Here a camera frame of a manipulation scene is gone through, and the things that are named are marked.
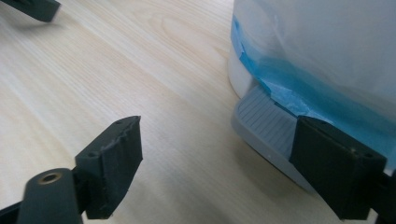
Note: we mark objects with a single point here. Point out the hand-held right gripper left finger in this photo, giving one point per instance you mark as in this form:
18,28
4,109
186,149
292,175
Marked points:
115,168

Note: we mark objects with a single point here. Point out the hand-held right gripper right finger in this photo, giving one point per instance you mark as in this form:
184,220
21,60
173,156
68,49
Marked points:
336,168

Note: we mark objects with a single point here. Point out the white grey pedal trash can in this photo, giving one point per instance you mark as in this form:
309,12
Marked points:
264,119

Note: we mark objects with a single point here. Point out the white blue bin liner bag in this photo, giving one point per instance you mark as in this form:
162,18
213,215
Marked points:
311,40

